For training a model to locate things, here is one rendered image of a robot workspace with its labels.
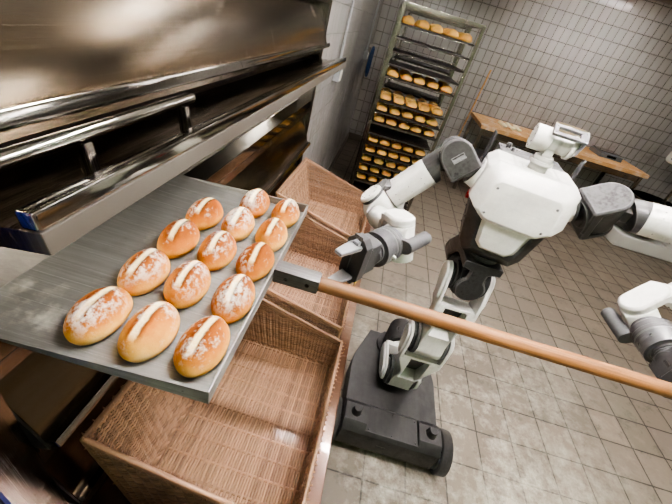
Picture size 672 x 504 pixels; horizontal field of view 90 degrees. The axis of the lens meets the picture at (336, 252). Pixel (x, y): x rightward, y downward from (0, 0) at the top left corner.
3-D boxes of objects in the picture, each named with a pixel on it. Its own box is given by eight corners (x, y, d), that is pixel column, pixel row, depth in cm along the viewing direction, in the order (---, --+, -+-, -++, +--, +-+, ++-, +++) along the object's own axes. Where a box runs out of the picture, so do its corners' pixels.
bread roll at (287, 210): (277, 207, 88) (280, 188, 85) (302, 214, 88) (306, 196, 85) (264, 226, 79) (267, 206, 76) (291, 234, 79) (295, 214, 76)
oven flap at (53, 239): (52, 257, 31) (-134, 223, 33) (345, 66, 177) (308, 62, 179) (40, 234, 29) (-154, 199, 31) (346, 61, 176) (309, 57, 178)
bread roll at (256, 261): (249, 250, 71) (251, 229, 68) (279, 260, 71) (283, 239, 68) (226, 279, 63) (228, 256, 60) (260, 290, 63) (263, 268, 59)
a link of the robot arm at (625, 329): (683, 351, 80) (655, 317, 89) (677, 321, 76) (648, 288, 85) (626, 362, 85) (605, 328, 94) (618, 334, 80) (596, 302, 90)
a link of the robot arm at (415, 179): (360, 189, 117) (416, 150, 108) (381, 216, 122) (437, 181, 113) (359, 203, 107) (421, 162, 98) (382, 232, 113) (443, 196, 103)
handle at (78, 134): (19, 219, 31) (3, 216, 31) (200, 129, 58) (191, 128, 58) (-13, 157, 27) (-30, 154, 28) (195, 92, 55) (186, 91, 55)
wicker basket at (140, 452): (95, 495, 80) (70, 441, 64) (212, 325, 126) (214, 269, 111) (288, 561, 79) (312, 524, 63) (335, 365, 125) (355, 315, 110)
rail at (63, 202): (40, 234, 29) (20, 230, 29) (346, 61, 176) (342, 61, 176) (30, 213, 28) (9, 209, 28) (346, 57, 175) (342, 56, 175)
